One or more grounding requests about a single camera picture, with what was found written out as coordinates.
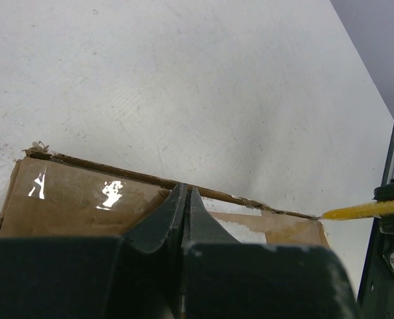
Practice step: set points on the brown cardboard express box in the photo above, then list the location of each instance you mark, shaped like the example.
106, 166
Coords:
53, 194

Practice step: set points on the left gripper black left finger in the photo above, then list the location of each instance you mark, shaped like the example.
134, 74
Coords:
133, 275

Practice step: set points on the yellow utility knife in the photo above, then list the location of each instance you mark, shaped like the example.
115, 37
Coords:
367, 210

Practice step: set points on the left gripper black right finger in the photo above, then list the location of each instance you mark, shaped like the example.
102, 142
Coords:
225, 278

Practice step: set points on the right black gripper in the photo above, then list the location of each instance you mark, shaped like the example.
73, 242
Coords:
376, 290

